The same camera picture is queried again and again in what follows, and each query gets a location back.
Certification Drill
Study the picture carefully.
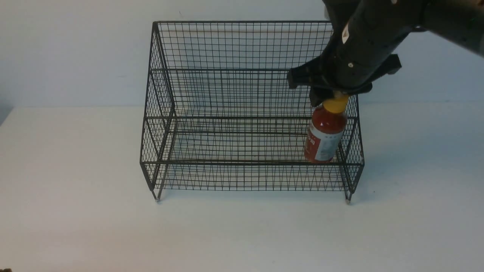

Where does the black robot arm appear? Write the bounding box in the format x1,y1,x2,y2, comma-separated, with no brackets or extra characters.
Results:
287,0,484,107

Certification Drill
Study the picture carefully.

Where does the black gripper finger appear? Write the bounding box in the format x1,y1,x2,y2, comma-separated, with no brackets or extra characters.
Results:
309,87,334,107

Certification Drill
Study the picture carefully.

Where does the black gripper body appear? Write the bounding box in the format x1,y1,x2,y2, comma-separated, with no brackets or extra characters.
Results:
287,23,402,95

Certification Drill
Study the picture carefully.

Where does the red seasoning bottle yellow cap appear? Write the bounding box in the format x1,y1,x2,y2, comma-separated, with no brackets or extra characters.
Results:
304,94,349,163

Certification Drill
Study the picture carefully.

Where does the black wire mesh shelf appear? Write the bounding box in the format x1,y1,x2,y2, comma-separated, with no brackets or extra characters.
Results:
140,21,365,204

